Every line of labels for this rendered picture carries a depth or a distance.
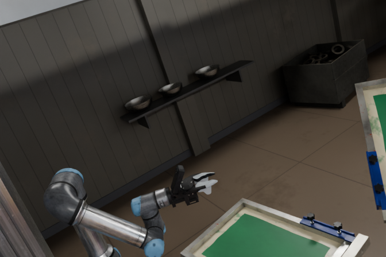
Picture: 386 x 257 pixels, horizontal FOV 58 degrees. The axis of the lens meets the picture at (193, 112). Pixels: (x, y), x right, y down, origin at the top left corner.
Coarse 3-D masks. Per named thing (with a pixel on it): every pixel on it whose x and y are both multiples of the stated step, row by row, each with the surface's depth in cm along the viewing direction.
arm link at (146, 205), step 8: (152, 192) 142; (136, 200) 140; (144, 200) 139; (152, 200) 139; (136, 208) 139; (144, 208) 139; (152, 208) 139; (160, 208) 141; (136, 216) 141; (144, 216) 140; (152, 216) 140
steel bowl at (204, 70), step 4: (216, 64) 518; (204, 68) 527; (208, 68) 527; (212, 68) 525; (216, 68) 495; (196, 72) 518; (200, 72) 524; (204, 72) 526; (208, 72) 492; (212, 72) 493; (216, 72) 498; (200, 76) 499; (204, 76) 496; (208, 76) 496; (212, 76) 498
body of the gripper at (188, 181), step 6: (186, 180) 143; (192, 180) 142; (180, 186) 140; (186, 186) 140; (168, 192) 140; (180, 192) 140; (186, 192) 139; (168, 198) 139; (174, 198) 142; (180, 198) 142; (186, 198) 140; (192, 198) 142; (198, 198) 142; (174, 204) 142
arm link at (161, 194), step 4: (164, 188) 143; (156, 192) 141; (160, 192) 140; (164, 192) 140; (156, 196) 139; (160, 196) 139; (164, 196) 139; (160, 200) 139; (164, 200) 139; (160, 204) 139; (164, 204) 139; (168, 204) 140
